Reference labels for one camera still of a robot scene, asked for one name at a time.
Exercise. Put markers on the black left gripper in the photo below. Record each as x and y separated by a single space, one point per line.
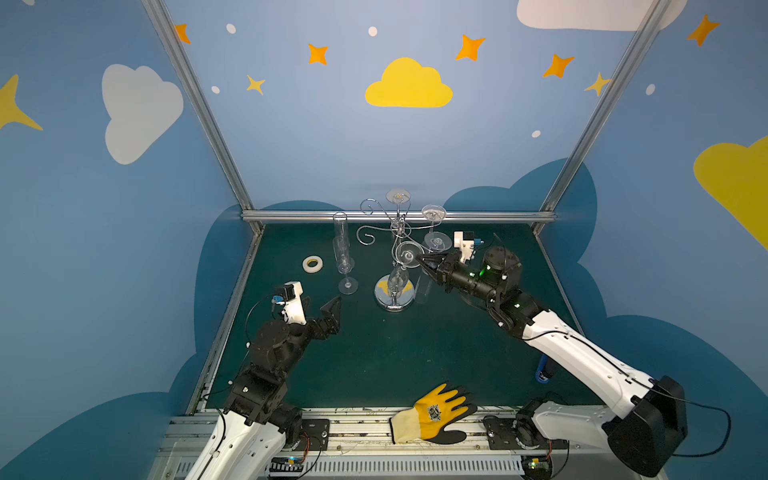
314 324

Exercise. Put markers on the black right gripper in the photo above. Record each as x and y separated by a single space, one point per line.
448 266

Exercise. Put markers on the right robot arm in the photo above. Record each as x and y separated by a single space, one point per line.
642 421

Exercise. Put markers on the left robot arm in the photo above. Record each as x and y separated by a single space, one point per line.
255 423

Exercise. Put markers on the chrome wine glass rack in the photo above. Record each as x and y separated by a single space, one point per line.
400 232

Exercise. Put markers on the white tape roll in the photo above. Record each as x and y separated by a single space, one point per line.
312 264

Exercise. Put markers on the yellow black work glove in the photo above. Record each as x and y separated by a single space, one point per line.
431 415

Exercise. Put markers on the left controller board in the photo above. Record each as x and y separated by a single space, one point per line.
286 467

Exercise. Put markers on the controller board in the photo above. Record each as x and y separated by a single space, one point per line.
286 467
536 468

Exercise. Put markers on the right controller board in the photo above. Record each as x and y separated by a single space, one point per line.
536 468

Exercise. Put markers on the right aluminium frame post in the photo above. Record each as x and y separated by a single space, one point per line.
632 58

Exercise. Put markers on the aluminium frame post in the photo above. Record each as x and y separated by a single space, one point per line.
632 58
161 21

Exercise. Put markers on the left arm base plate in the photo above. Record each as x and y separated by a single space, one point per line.
310 434

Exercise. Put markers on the horizontal aluminium frame bar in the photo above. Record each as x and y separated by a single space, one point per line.
288 216

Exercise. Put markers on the aluminium rail base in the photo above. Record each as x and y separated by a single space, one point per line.
360 447

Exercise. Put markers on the blue handled tool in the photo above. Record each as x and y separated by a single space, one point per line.
543 373

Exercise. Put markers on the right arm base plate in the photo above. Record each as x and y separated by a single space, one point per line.
505 433

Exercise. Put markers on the left aluminium frame post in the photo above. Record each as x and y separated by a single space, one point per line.
161 21

